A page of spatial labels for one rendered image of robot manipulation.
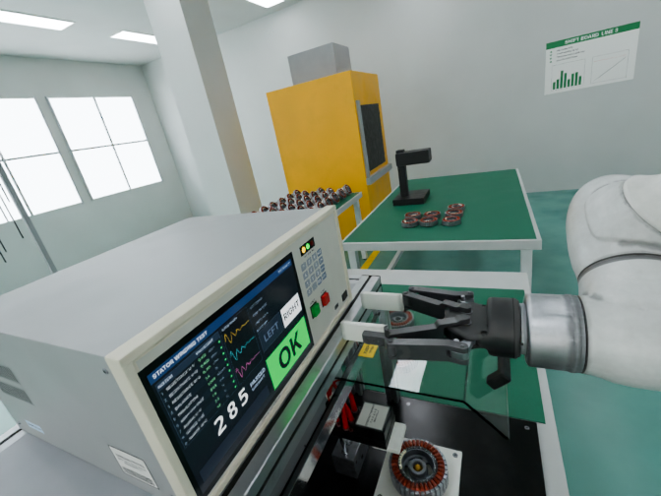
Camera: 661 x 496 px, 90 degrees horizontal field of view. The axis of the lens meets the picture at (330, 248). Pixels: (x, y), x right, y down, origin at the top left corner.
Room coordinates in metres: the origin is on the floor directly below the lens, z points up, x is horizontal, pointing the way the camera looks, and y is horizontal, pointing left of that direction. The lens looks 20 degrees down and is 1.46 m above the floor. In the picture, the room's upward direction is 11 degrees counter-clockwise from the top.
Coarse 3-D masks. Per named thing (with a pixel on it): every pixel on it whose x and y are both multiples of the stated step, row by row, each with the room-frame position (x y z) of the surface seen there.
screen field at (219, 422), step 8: (240, 392) 0.31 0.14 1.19; (248, 392) 0.32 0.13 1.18; (232, 400) 0.30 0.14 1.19; (240, 400) 0.31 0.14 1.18; (248, 400) 0.32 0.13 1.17; (224, 408) 0.29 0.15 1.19; (232, 408) 0.30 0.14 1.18; (240, 408) 0.30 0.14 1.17; (224, 416) 0.28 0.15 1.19; (232, 416) 0.29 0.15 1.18; (216, 424) 0.27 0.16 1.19; (224, 424) 0.28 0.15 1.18; (216, 432) 0.27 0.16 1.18
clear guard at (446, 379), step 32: (384, 320) 0.58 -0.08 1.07; (416, 320) 0.56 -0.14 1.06; (352, 352) 0.50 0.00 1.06; (384, 352) 0.48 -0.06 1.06; (480, 352) 0.46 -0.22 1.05; (384, 384) 0.41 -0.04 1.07; (416, 384) 0.40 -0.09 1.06; (448, 384) 0.39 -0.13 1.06; (480, 384) 0.39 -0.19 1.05; (480, 416) 0.34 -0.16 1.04
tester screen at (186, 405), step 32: (256, 288) 0.38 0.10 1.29; (288, 288) 0.43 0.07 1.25; (224, 320) 0.32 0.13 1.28; (256, 320) 0.36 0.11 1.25; (192, 352) 0.28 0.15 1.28; (224, 352) 0.31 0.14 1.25; (256, 352) 0.35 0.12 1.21; (160, 384) 0.24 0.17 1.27; (192, 384) 0.27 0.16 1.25; (224, 384) 0.30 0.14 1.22; (256, 384) 0.33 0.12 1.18; (192, 416) 0.26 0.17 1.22; (256, 416) 0.32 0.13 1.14; (192, 448) 0.25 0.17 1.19
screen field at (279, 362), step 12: (300, 324) 0.44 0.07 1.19; (288, 336) 0.41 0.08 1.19; (300, 336) 0.43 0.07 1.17; (276, 348) 0.38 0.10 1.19; (288, 348) 0.40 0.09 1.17; (300, 348) 0.42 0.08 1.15; (276, 360) 0.37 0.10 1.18; (288, 360) 0.39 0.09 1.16; (276, 372) 0.37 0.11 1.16; (276, 384) 0.36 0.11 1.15
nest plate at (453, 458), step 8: (440, 448) 0.50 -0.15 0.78; (448, 456) 0.48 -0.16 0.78; (456, 456) 0.47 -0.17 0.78; (384, 464) 0.49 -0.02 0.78; (448, 464) 0.46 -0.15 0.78; (456, 464) 0.46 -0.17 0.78; (384, 472) 0.47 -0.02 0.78; (408, 472) 0.46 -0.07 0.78; (432, 472) 0.45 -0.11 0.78; (456, 472) 0.44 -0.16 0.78; (384, 480) 0.45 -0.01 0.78; (456, 480) 0.43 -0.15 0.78; (376, 488) 0.44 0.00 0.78; (384, 488) 0.44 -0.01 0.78; (392, 488) 0.44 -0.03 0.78; (448, 488) 0.42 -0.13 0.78; (456, 488) 0.41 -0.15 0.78
